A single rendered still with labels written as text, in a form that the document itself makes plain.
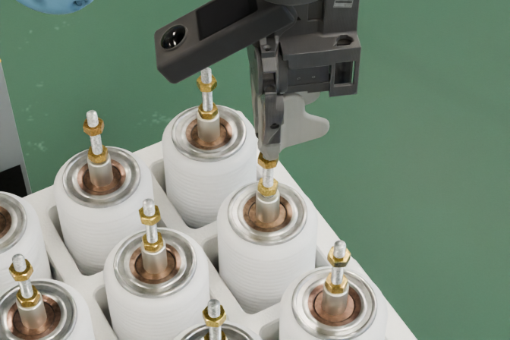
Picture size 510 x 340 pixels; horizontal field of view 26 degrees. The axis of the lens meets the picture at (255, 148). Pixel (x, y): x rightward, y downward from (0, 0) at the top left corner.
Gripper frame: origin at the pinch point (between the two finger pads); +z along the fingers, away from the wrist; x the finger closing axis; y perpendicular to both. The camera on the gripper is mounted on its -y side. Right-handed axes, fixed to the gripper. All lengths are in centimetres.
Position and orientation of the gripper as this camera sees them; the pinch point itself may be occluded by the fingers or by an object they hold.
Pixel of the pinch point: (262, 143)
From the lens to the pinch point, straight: 97.0
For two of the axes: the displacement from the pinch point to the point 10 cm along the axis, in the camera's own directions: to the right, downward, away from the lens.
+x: -1.5, -7.4, 6.6
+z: 0.0, 6.7, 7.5
